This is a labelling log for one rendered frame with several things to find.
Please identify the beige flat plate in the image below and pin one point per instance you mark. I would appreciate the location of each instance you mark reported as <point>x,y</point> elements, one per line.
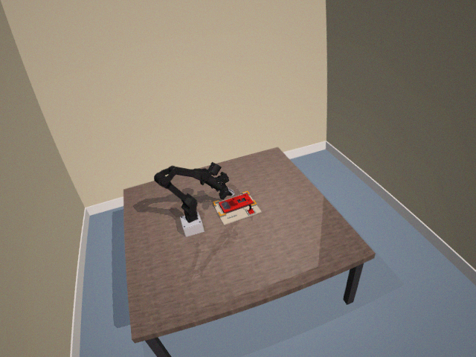
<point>228,218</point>

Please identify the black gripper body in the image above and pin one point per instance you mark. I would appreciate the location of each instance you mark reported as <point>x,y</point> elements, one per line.
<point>223,191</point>

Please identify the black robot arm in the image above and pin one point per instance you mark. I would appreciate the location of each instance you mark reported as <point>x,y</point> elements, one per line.
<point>204,175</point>

